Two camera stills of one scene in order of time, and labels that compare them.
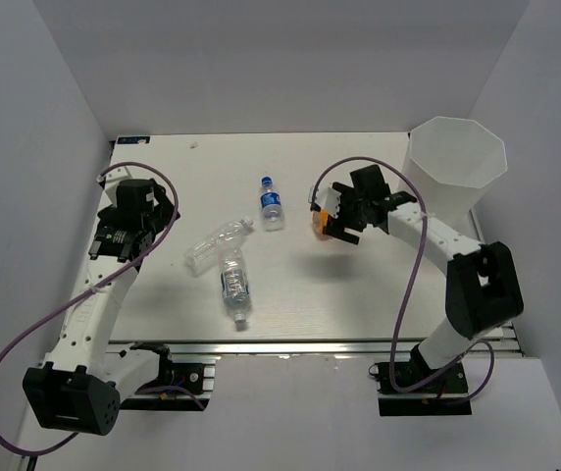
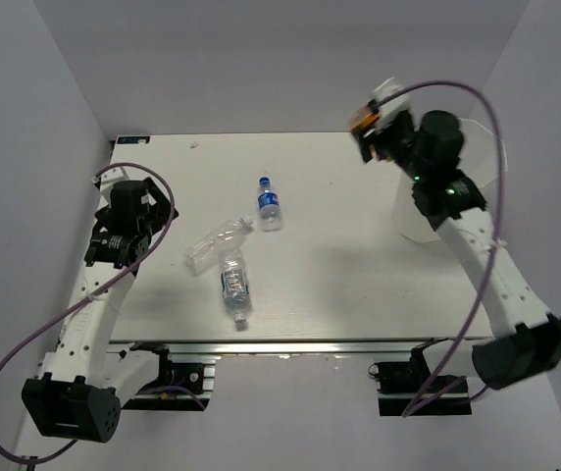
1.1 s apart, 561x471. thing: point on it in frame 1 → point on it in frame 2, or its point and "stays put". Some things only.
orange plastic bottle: (320, 220) → (362, 118)
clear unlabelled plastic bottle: (204, 255) stays put
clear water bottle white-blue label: (234, 286) stays put
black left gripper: (163, 210) stays put
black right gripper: (336, 231) → (364, 141)
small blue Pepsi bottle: (272, 210) stays put
